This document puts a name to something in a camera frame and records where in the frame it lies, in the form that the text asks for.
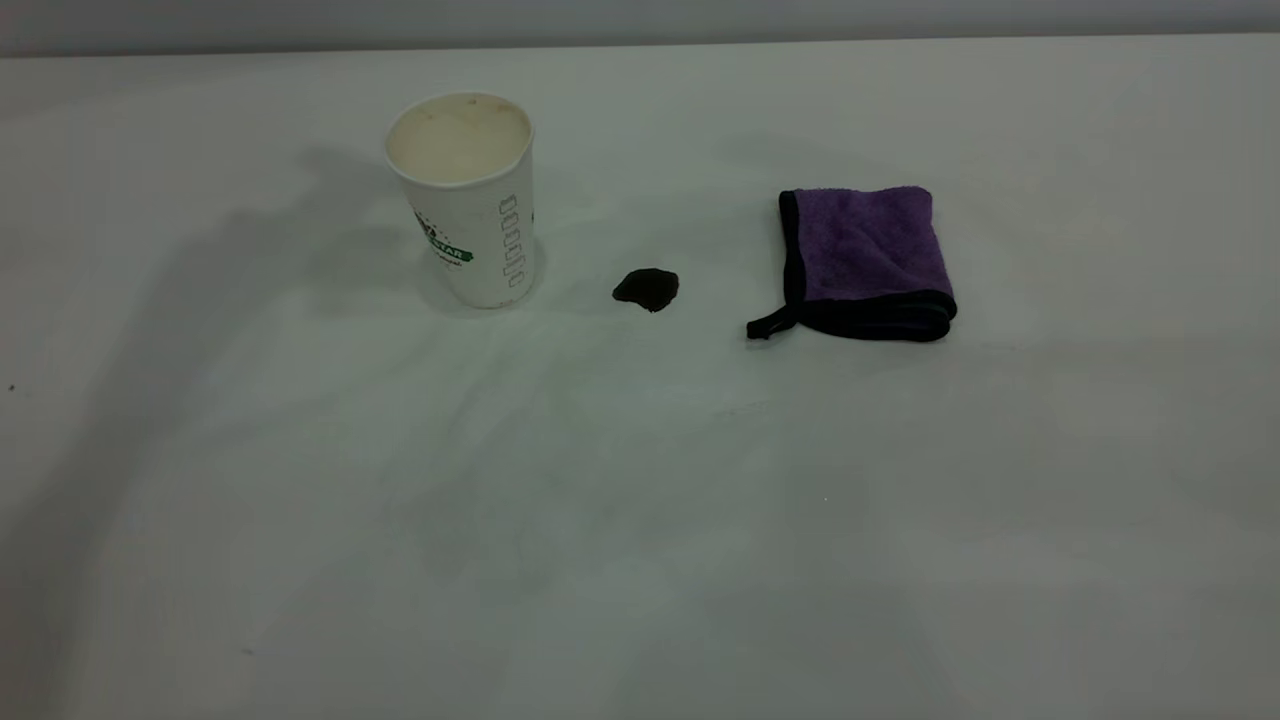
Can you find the white paper coffee cup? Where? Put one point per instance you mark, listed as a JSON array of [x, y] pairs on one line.
[[480, 230]]

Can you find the purple cloth with black trim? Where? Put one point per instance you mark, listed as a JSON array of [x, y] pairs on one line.
[[865, 245]]

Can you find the black spill lump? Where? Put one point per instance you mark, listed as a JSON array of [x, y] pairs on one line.
[[647, 289]]

